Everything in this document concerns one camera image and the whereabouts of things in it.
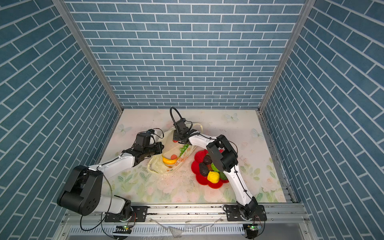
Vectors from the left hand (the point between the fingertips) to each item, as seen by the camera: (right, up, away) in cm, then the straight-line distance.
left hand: (165, 145), depth 91 cm
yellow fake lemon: (+29, -15, -10) cm, 34 cm away
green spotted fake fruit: (+30, -12, -6) cm, 33 cm away
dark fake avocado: (+24, -13, -6) cm, 28 cm away
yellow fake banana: (+3, -9, -2) cm, 10 cm away
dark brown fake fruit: (+26, -8, -2) cm, 28 cm away
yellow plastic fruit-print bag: (+3, -4, +7) cm, 9 cm away
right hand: (+4, +7, +11) cm, 14 cm away
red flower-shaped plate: (+22, -17, -8) cm, 29 cm away
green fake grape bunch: (+11, -3, +1) cm, 12 cm away
